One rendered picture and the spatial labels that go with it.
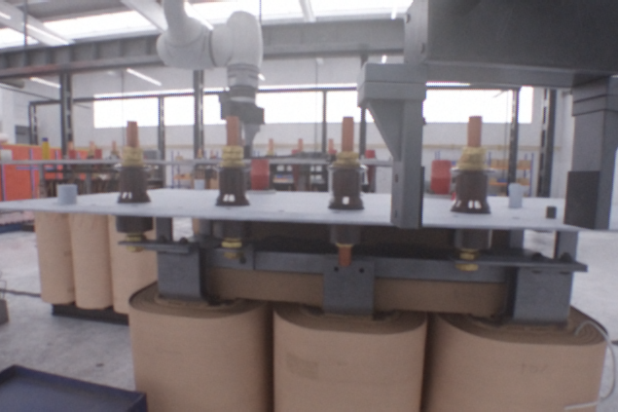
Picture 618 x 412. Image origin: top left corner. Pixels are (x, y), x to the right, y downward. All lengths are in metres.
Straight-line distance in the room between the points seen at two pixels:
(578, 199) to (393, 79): 0.16
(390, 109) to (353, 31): 9.11
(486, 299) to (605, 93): 0.74
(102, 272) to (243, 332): 2.62
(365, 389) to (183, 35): 0.98
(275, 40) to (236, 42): 8.61
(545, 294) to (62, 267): 3.59
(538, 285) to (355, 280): 0.41
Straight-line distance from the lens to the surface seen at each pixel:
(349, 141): 0.72
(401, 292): 0.90
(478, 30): 0.23
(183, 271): 0.90
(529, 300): 0.89
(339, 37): 9.29
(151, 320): 0.96
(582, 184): 0.29
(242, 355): 0.94
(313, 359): 0.84
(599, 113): 0.29
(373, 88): 0.21
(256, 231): 1.18
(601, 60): 0.27
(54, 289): 3.79
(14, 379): 1.24
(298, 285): 0.91
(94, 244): 3.36
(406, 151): 0.21
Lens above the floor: 1.44
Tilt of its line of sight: 6 degrees down
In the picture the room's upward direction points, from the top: 1 degrees clockwise
